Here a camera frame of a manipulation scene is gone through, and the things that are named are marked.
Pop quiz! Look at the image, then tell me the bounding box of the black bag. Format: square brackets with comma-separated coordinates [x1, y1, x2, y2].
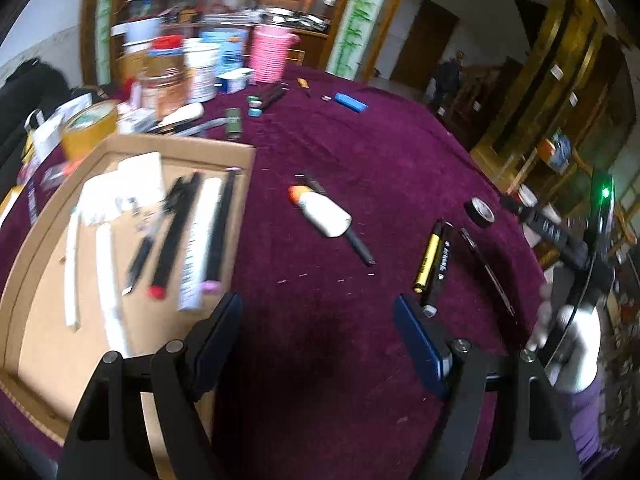
[0, 59, 71, 171]

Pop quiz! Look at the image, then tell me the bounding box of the yellow highlighter pen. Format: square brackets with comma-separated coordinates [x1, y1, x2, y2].
[412, 218, 447, 294]

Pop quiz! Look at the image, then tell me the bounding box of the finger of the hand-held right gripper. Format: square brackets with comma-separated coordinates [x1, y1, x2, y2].
[500, 194, 593, 268]

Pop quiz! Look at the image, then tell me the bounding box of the slim black pen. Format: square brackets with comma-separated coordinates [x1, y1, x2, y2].
[121, 200, 176, 297]

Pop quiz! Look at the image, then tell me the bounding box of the white glue bottle orange cap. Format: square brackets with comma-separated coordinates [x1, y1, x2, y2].
[288, 184, 352, 238]

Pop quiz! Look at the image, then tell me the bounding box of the white enamel cup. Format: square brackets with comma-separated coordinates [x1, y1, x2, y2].
[122, 16, 166, 46]

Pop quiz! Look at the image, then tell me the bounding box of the bamboo painted door frame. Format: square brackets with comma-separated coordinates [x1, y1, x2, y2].
[82, 0, 421, 83]

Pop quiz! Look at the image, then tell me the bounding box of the white plastic bag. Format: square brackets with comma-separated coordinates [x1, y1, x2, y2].
[32, 92, 96, 156]

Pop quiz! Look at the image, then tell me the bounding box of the thin black pen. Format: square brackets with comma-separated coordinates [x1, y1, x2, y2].
[459, 227, 517, 317]

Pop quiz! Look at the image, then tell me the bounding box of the white pen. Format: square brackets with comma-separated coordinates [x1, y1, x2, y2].
[95, 222, 128, 356]

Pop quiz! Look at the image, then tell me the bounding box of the white plastic handle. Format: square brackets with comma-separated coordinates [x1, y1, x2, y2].
[159, 101, 206, 126]

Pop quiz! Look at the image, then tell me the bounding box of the golden wooden cabinet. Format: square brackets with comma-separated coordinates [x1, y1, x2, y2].
[470, 0, 631, 191]

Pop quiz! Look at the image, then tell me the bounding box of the pink woven thermos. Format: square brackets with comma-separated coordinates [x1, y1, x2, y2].
[248, 24, 301, 84]

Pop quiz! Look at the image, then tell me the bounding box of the blue orange packet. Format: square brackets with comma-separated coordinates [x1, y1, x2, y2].
[537, 132, 573, 171]

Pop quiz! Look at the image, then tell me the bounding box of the long blue lighter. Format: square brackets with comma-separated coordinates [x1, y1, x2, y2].
[334, 91, 370, 113]

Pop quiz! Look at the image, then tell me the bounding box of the shallow cardboard box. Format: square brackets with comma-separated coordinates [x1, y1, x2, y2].
[0, 132, 257, 448]

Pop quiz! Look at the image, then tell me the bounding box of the white barcode box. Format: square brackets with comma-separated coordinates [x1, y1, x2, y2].
[119, 107, 157, 134]

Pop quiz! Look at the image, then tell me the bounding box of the blue white carton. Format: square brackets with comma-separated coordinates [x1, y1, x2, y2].
[200, 27, 251, 78]

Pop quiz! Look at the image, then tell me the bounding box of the green lighter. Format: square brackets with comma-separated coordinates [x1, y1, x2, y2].
[225, 106, 245, 141]

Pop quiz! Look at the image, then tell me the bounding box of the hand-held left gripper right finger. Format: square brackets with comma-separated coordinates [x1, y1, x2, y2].
[392, 294, 583, 480]

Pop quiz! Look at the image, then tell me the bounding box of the white printed bottle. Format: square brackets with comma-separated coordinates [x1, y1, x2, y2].
[182, 37, 223, 103]

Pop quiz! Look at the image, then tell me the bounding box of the white plastic stick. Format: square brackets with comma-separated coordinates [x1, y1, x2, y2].
[64, 212, 82, 333]

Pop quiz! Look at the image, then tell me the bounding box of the white printed tube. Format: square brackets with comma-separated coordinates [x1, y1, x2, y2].
[179, 176, 223, 312]

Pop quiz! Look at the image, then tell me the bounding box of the black marker pink cap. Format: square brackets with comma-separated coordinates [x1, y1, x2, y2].
[200, 166, 241, 295]

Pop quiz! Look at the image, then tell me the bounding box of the clear jar red lid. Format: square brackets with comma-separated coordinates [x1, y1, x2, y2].
[202, 0, 250, 31]

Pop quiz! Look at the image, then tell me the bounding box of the pink items plastic bag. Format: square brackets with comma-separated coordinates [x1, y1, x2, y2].
[42, 160, 83, 191]

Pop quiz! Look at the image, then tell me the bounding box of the tan packing tape roll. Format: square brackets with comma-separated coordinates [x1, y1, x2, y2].
[60, 101, 120, 161]

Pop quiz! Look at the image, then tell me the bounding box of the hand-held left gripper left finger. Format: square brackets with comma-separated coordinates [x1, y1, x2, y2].
[56, 291, 245, 480]

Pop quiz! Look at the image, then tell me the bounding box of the black tape roll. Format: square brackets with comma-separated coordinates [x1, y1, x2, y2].
[462, 197, 497, 231]

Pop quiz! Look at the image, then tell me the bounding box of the black printed marker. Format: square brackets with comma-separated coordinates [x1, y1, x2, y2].
[421, 225, 456, 318]

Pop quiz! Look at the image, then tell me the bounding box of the small blue white box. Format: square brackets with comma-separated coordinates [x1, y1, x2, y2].
[216, 67, 256, 95]

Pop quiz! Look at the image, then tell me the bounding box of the glass jar orange label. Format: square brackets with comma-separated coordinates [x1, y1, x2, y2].
[139, 35, 195, 120]

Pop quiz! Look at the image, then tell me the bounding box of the black marker white cap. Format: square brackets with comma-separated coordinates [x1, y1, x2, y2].
[249, 85, 288, 110]

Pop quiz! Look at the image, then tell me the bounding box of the silver pen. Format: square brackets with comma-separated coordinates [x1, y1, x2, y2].
[172, 116, 228, 137]

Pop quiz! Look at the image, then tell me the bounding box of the black marker green cap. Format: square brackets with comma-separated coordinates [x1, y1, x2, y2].
[247, 82, 286, 105]

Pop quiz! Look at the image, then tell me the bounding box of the white plastic piece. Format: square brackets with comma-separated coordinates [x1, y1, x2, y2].
[77, 177, 121, 228]

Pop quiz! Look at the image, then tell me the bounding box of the person's right hand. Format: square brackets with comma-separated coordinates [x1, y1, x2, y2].
[525, 280, 603, 395]

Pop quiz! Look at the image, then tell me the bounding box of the person's right forearm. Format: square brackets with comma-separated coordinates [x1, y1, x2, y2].
[565, 375, 621, 476]

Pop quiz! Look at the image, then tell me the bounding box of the black marker red cap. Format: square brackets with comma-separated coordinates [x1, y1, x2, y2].
[149, 171, 203, 302]

